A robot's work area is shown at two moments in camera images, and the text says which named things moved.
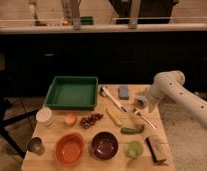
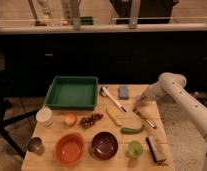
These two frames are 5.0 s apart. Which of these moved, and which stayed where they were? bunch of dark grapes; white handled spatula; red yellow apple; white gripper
Moved: white gripper
Stayed: white handled spatula; bunch of dark grapes; red yellow apple
